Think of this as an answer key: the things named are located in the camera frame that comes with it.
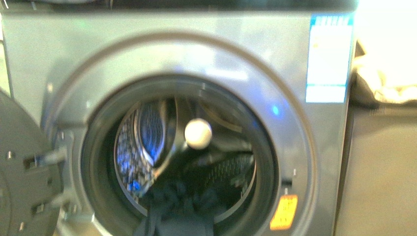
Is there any navy blue knit garment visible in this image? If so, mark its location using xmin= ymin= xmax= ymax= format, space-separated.
xmin=132 ymin=181 xmax=227 ymax=236

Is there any grey front-load washing machine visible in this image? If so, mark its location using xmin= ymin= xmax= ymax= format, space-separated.
xmin=0 ymin=0 xmax=358 ymax=236

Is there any round washing machine door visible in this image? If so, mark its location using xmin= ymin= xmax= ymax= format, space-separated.
xmin=0 ymin=92 xmax=62 ymax=236

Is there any white drum centre cap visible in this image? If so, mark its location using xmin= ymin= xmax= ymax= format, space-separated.
xmin=184 ymin=118 xmax=212 ymax=150

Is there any yellow warning sticker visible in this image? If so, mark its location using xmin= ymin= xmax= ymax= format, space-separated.
xmin=269 ymin=195 xmax=298 ymax=231

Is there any blue white energy label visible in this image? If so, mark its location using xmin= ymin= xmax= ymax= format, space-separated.
xmin=305 ymin=14 xmax=354 ymax=103

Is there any beige cloth pile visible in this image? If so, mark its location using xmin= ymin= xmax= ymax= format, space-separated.
xmin=349 ymin=40 xmax=417 ymax=108

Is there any grey side cabinet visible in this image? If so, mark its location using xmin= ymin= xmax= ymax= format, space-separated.
xmin=335 ymin=106 xmax=417 ymax=236

